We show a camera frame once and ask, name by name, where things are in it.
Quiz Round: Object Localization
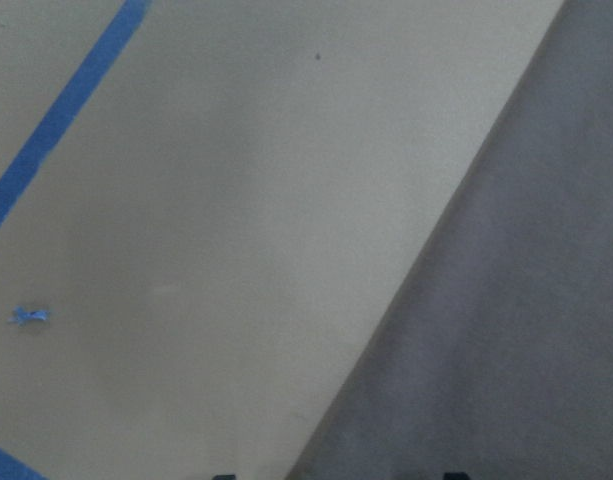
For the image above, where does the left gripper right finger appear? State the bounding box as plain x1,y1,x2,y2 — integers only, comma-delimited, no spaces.
442,472,469,480

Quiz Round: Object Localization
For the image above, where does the dark brown t-shirt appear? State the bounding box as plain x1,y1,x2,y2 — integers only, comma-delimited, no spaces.
289,1,613,479

